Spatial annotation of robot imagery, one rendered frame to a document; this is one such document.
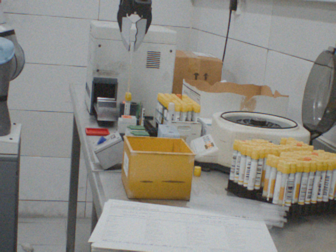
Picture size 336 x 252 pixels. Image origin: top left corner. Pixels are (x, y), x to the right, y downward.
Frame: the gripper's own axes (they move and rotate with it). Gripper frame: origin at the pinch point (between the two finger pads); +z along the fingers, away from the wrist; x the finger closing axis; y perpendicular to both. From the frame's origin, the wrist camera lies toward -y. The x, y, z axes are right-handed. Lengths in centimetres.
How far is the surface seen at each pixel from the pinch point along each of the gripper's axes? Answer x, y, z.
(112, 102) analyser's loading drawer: 1.3, 26.0, 20.1
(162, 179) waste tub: -3, -45, 23
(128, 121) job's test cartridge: -0.4, -2.2, 19.9
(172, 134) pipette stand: -7.4, -28.3, 16.9
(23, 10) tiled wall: 38, 168, -1
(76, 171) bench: 7, 103, 67
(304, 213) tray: -31, -52, 26
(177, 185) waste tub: -6, -45, 24
